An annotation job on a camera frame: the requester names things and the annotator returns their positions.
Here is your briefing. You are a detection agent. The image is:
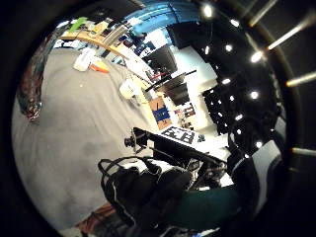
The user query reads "white folded cloth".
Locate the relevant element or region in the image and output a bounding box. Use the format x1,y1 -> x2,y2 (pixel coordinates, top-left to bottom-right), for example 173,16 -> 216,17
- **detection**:
72,46 -> 99,72

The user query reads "the person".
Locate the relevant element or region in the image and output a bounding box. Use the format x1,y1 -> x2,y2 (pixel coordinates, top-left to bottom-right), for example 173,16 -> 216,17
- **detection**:
226,108 -> 288,228

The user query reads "green sheet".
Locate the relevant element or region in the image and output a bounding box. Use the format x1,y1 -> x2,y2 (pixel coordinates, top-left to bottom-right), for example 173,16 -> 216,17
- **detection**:
68,16 -> 89,33

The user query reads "white cube with black markers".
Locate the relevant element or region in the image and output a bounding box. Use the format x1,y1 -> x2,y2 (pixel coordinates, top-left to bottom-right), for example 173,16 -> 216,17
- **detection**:
160,124 -> 199,146

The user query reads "orange red cloth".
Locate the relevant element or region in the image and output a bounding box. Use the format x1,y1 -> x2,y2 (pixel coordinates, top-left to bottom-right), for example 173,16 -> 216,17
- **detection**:
74,202 -> 117,235

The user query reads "long wooden desk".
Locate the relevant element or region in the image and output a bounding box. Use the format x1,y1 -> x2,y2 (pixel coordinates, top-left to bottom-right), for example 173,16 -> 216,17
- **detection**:
60,29 -> 142,62

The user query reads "colourful patterned cloth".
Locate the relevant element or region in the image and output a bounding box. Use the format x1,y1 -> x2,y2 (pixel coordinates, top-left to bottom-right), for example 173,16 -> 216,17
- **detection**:
16,39 -> 50,123

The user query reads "orange flat packet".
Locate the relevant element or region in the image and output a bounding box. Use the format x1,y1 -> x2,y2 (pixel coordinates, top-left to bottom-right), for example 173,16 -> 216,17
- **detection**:
88,62 -> 111,75

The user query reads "cardboard box with blue label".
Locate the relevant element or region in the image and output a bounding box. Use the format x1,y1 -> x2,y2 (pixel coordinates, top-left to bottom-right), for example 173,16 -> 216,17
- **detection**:
148,96 -> 174,131

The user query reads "small black palm camera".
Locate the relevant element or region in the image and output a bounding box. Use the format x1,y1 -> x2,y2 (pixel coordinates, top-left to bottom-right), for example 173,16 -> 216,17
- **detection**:
123,133 -> 146,153

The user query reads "black monitor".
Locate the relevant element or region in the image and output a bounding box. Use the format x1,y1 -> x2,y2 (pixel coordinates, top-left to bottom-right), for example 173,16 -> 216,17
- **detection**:
143,44 -> 180,74

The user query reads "group of ceiling lamps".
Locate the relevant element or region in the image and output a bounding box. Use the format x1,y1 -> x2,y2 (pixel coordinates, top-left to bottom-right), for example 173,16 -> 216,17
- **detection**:
200,2 -> 269,150

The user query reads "white jug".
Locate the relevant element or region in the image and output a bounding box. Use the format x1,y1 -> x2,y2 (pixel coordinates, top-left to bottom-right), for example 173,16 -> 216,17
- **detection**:
118,78 -> 140,101

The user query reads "black glove cable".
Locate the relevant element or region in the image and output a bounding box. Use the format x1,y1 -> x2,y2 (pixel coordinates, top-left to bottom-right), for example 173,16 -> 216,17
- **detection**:
98,155 -> 162,186

